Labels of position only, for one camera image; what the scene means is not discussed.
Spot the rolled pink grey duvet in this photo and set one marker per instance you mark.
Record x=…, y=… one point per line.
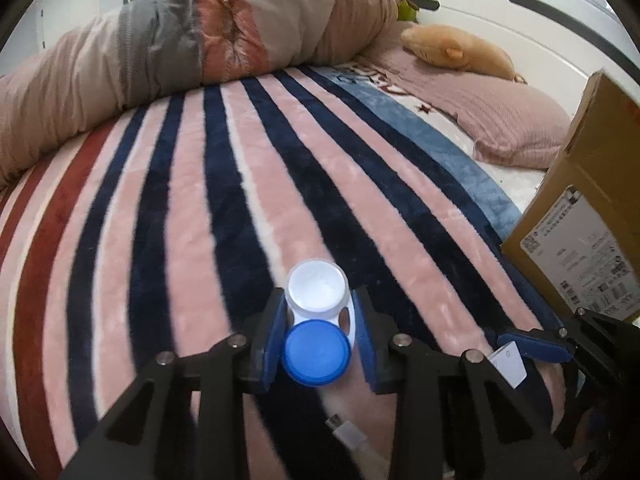
x=147, y=49

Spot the brown cardboard box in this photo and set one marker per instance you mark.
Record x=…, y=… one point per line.
x=578, y=240

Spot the white door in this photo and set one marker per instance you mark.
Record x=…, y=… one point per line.
x=56, y=17

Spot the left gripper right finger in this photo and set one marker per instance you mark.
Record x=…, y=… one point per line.
x=453, y=413

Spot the pink ribbed pillow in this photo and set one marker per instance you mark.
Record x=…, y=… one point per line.
x=510, y=124

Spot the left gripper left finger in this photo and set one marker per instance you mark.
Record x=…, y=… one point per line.
x=183, y=418

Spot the green plush toy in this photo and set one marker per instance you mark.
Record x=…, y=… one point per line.
x=407, y=11

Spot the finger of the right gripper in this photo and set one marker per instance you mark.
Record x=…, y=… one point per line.
x=551, y=392
x=587, y=337

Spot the white bed headboard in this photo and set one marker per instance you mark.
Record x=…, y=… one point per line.
x=556, y=45

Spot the blue white contact lens case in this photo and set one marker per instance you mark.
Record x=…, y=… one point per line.
x=318, y=346

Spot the striped plush blanket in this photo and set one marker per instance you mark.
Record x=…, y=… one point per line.
x=166, y=228

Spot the tan plush toy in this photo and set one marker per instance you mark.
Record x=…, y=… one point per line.
x=453, y=48

